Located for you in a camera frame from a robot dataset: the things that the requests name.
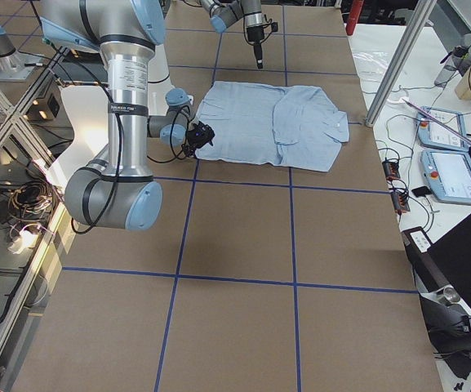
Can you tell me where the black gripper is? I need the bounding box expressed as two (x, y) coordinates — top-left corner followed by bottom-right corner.
(184, 126), (209, 157)
(246, 25), (264, 69)

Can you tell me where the light blue button-up shirt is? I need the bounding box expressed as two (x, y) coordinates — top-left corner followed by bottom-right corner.
(196, 81), (350, 172)

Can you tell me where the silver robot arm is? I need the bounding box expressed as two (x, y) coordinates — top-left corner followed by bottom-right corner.
(197, 0), (265, 69)
(40, 1), (215, 230)

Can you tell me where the clear plastic bag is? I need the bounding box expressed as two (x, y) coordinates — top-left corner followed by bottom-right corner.
(352, 49), (390, 82)

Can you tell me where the red fire extinguisher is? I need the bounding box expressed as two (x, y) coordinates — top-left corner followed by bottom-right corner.
(345, 0), (364, 36)

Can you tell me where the white curved plastic sheet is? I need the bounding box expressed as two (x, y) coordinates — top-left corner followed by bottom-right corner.
(47, 86), (109, 189)

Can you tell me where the upper blue teach pendant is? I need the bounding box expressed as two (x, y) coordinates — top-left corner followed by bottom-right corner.
(417, 106), (469, 152)

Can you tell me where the blue teach pendant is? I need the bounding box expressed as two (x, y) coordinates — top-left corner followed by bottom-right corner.
(417, 106), (469, 152)
(420, 149), (471, 205)

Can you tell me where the lower blue teach pendant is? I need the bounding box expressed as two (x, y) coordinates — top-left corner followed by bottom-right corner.
(420, 149), (471, 205)

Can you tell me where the black laptop computer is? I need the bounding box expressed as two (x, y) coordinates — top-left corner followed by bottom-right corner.
(402, 214), (471, 309)

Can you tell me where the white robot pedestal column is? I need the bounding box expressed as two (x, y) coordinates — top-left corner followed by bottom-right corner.
(146, 1), (176, 116)

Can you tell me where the aluminium frame post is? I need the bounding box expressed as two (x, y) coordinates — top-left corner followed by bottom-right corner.
(364, 0), (437, 127)

